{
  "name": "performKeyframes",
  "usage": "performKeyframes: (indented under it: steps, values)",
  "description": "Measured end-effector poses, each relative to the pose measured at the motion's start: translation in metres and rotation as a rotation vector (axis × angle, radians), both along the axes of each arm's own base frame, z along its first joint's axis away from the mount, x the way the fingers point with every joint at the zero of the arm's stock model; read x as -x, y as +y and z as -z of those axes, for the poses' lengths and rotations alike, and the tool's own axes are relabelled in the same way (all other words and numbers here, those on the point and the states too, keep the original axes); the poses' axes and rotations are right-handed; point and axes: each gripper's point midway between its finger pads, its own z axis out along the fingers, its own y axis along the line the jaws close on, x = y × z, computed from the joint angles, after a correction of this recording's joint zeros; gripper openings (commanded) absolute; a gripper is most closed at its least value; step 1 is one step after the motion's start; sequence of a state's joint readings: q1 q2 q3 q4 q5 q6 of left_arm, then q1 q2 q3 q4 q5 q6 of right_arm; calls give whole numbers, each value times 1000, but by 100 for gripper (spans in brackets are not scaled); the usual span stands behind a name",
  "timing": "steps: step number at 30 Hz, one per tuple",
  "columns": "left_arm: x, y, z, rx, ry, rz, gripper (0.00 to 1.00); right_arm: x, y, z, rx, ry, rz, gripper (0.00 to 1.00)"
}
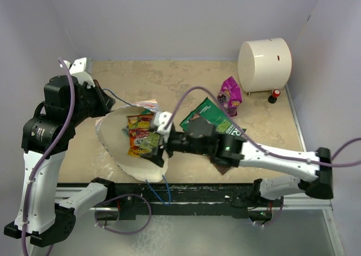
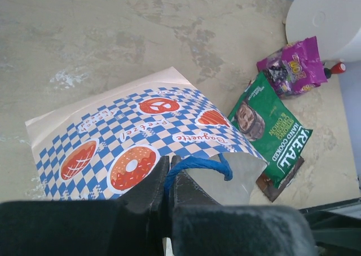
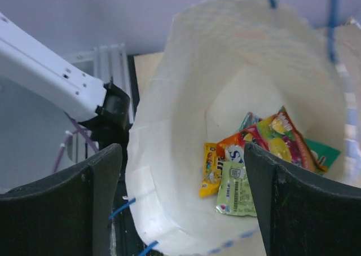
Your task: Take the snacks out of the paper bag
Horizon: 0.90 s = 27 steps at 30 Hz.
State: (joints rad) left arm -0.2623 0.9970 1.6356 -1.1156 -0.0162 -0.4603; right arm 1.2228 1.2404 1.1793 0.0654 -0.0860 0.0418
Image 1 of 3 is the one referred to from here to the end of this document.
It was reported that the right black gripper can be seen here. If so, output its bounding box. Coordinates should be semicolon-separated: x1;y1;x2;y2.
141;125;210;165

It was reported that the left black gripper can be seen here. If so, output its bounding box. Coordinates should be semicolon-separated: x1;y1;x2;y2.
68;80;116;126

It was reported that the blue checkered paper bag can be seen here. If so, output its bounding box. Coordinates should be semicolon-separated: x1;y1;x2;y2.
95;99;168;183

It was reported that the colourful candy bag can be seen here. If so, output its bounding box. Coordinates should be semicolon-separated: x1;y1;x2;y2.
127;114;153;148

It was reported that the brown chocolate snack bag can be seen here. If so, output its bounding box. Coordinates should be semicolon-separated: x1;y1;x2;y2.
215;165;232;175

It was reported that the dark green snack bag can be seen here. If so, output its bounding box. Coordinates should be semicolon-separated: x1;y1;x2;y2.
180;97;241;136

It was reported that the purple snack bag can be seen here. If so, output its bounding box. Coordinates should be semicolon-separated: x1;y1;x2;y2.
217;76;243;117

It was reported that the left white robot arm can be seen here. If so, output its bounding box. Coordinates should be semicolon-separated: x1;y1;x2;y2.
4;76;116;248

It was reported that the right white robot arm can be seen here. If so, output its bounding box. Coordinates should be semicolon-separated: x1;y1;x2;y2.
141;118;333;206

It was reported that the teal mint candy bag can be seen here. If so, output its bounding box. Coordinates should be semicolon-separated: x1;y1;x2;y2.
122;109;154;137

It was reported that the green snack pack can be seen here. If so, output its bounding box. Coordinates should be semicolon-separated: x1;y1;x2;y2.
140;133;160;153

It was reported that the yellow M&M's packet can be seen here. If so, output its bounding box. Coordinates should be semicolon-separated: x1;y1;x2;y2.
127;146;146;157

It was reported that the red black button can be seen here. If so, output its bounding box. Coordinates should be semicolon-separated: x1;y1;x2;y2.
268;89;280;104

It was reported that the white cylindrical container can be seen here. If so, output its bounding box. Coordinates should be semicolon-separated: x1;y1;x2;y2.
237;38;292;92

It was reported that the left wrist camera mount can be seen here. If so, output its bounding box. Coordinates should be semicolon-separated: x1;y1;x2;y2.
58;58;95;89

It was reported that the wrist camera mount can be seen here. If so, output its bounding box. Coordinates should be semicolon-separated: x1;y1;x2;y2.
58;58;95;89
151;111;172;143

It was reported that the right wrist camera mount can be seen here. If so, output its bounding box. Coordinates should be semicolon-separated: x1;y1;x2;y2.
151;111;172;143

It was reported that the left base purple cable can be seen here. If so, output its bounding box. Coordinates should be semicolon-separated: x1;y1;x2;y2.
94;193;153;236

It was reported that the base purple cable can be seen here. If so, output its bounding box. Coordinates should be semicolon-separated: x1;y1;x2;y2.
252;196;287;229
94;193;153;236

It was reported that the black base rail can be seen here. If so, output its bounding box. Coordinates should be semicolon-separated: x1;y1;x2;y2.
84;182;284;222

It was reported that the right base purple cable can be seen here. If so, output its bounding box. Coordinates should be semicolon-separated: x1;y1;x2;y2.
252;196;287;229

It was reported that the aluminium frame rail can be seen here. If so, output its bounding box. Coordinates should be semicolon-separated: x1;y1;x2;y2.
283;193;332;210

